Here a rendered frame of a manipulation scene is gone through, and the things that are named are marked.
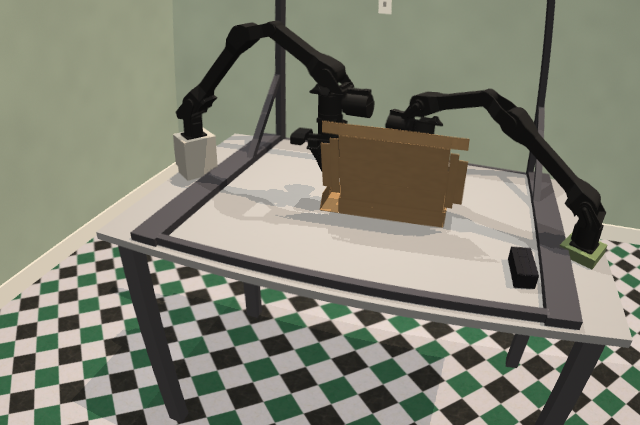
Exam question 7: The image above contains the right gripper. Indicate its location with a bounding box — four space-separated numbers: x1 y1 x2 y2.
290 113 343 171

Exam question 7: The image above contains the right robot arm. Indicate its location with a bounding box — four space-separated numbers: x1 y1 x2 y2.
176 20 374 140

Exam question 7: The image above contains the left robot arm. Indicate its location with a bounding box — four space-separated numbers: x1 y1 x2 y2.
385 89 606 254

